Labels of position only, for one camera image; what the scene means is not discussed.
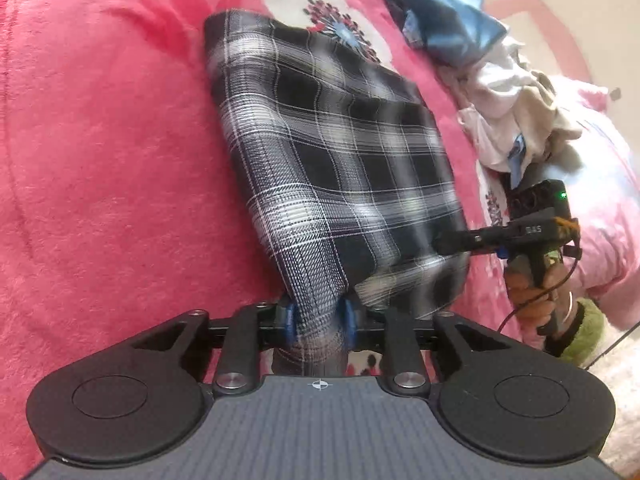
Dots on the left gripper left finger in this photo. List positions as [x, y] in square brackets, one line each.
[141, 397]

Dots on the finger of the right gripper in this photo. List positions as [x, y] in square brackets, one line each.
[476, 242]

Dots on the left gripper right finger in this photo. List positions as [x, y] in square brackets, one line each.
[490, 392]

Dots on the black white plaid garment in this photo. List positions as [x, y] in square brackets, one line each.
[344, 175]

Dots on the green sleeve forearm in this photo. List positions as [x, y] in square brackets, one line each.
[585, 337]

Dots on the white cream clothes pile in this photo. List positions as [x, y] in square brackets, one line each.
[510, 112]

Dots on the right hand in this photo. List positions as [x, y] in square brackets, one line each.
[532, 313]

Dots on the pink pillow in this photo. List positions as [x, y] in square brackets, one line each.
[603, 192]

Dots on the red floral bed blanket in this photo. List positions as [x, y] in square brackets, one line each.
[119, 206]

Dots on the blue denim garment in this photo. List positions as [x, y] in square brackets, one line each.
[455, 33]

